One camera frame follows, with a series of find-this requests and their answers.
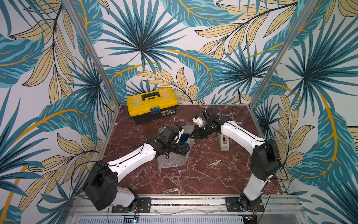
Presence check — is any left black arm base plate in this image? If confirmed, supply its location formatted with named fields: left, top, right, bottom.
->
left=112, top=197, right=152, bottom=214

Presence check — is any clear bubble wrap sheet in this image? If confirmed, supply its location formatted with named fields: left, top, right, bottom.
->
left=157, top=138, right=195, bottom=169

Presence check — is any white tape dispenser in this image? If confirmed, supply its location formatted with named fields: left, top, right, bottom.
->
left=219, top=134, right=229, bottom=152

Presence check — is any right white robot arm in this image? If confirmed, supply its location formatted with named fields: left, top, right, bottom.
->
left=190, top=116, right=282, bottom=211

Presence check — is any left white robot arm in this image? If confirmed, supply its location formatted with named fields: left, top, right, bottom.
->
left=83, top=126, right=190, bottom=212

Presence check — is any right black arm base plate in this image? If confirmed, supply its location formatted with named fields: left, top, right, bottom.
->
left=225, top=197, right=265, bottom=212

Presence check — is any dark blue mug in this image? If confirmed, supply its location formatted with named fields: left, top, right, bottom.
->
left=180, top=133, right=190, bottom=143

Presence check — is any yellow black toolbox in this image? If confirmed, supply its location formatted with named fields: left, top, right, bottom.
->
left=126, top=88, right=178, bottom=125

